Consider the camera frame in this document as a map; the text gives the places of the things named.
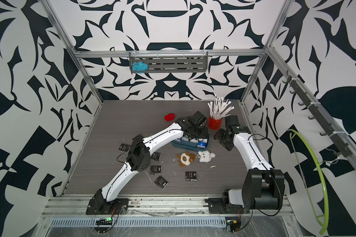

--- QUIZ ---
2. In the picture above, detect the blue cartoon tissue pack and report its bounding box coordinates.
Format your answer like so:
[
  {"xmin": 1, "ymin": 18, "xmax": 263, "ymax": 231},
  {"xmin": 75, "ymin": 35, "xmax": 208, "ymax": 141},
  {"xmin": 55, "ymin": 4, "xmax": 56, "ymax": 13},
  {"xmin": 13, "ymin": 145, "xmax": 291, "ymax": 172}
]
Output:
[{"xmin": 197, "ymin": 139, "xmax": 208, "ymax": 149}]

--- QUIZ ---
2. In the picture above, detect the black packet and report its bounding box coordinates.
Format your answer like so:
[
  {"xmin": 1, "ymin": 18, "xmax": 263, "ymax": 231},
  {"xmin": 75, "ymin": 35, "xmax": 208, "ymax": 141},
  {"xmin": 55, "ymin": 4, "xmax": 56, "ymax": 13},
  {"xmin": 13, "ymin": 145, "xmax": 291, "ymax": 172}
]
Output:
[
  {"xmin": 185, "ymin": 171, "xmax": 197, "ymax": 181},
  {"xmin": 154, "ymin": 176, "xmax": 169, "ymax": 190},
  {"xmin": 149, "ymin": 165, "xmax": 162, "ymax": 175},
  {"xmin": 151, "ymin": 152, "xmax": 161, "ymax": 161}
]

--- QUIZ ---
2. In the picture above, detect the black packet front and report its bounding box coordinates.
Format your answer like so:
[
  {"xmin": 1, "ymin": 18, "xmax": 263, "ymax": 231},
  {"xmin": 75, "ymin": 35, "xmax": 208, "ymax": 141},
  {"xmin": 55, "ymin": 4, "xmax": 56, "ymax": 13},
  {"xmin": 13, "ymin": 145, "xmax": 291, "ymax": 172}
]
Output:
[{"xmin": 154, "ymin": 176, "xmax": 169, "ymax": 190}]

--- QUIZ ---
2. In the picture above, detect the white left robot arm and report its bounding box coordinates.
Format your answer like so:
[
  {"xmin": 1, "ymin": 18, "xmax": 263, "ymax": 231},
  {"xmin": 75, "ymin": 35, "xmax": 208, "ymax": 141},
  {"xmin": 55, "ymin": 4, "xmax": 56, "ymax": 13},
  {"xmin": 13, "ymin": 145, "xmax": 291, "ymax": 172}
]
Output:
[{"xmin": 94, "ymin": 111, "xmax": 207, "ymax": 205}]

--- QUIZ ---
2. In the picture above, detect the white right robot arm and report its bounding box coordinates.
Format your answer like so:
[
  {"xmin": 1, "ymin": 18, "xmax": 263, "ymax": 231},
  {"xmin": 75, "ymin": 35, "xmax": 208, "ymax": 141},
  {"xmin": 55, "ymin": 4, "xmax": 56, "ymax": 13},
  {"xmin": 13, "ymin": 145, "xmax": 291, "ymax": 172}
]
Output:
[{"xmin": 214, "ymin": 116, "xmax": 285, "ymax": 211}]

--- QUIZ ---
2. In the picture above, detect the teal storage box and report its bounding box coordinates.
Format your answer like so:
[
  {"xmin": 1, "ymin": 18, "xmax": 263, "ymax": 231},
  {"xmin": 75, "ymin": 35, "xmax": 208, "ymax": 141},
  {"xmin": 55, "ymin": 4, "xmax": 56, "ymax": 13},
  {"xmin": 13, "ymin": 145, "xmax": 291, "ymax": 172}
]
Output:
[{"xmin": 172, "ymin": 130, "xmax": 210, "ymax": 152}]

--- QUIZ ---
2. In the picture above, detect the red cup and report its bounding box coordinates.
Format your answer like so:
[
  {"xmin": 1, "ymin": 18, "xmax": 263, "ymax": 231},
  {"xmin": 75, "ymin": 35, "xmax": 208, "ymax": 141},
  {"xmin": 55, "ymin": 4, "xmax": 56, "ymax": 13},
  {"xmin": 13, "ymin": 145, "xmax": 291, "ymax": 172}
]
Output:
[{"xmin": 207, "ymin": 116, "xmax": 223, "ymax": 130}]

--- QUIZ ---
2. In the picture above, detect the white plush toy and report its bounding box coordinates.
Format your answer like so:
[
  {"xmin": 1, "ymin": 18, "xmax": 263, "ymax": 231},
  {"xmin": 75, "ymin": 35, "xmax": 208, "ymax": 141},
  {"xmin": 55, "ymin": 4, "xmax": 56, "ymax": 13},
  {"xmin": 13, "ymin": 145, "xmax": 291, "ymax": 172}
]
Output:
[{"xmin": 198, "ymin": 150, "xmax": 216, "ymax": 163}]

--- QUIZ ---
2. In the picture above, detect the red plush apple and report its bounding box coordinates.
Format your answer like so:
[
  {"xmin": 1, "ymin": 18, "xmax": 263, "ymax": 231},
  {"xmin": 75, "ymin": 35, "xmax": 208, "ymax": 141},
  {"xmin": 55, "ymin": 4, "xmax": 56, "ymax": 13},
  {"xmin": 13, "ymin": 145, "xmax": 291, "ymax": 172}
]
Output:
[{"xmin": 164, "ymin": 113, "xmax": 176, "ymax": 121}]

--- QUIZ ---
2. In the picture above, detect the brown white plush dog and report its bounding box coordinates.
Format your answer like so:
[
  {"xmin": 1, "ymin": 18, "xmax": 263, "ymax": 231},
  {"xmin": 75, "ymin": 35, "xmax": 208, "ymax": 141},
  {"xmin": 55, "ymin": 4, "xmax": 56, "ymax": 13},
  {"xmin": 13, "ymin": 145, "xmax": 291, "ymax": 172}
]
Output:
[{"xmin": 177, "ymin": 152, "xmax": 196, "ymax": 167}]

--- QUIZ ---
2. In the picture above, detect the blue crochet cloth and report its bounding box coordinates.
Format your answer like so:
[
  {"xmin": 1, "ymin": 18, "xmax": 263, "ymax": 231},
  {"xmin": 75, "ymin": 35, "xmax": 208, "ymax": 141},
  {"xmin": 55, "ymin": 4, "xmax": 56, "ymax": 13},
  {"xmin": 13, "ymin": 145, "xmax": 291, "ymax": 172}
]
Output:
[{"xmin": 132, "ymin": 62, "xmax": 149, "ymax": 74}]

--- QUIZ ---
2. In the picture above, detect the green hoop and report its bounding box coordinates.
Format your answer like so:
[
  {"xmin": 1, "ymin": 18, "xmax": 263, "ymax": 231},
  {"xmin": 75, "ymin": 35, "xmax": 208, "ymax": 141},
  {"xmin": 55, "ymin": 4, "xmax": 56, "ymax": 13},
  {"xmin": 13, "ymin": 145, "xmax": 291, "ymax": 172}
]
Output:
[{"xmin": 287, "ymin": 129, "xmax": 330, "ymax": 236}]

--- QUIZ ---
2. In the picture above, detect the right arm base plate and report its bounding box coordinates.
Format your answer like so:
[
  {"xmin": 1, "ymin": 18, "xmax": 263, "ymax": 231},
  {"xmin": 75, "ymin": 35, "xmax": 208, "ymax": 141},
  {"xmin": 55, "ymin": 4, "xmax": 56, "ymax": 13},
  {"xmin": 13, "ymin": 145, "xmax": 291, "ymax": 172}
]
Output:
[{"xmin": 205, "ymin": 197, "xmax": 250, "ymax": 214}]

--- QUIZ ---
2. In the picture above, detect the grey wall shelf rack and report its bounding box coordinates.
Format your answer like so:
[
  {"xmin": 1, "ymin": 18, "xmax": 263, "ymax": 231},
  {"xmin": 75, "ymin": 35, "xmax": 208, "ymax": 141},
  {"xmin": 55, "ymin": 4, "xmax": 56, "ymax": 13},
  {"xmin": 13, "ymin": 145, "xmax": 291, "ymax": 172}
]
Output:
[{"xmin": 129, "ymin": 50, "xmax": 209, "ymax": 73}]

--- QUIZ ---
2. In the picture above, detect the grey hook rail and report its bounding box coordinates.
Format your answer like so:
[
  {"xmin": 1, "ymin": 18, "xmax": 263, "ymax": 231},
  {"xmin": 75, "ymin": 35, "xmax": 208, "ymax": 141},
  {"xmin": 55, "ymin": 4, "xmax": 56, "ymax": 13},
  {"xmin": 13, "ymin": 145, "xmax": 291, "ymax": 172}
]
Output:
[{"xmin": 285, "ymin": 75, "xmax": 353, "ymax": 158}]

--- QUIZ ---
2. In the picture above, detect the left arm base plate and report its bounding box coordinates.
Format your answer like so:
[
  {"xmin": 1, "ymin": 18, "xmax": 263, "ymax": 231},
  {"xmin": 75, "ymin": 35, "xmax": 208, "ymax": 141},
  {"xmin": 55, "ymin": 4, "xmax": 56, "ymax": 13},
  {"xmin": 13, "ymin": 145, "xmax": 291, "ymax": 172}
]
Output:
[{"xmin": 86, "ymin": 189, "xmax": 130, "ymax": 215}]

